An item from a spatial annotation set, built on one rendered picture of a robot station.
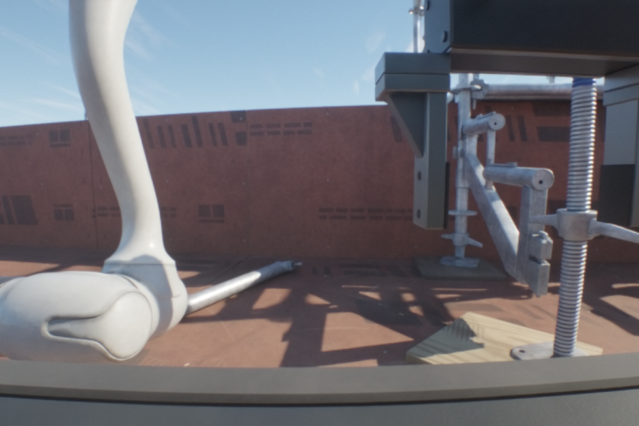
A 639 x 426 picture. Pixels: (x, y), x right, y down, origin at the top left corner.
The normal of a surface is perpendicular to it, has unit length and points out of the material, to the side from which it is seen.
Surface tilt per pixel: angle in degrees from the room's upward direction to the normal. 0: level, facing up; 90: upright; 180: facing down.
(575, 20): 90
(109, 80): 99
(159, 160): 90
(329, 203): 90
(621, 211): 90
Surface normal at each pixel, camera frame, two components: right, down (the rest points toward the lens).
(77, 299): 0.12, -0.66
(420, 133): 0.01, 0.11
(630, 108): -1.00, 0.01
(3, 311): -0.18, -0.39
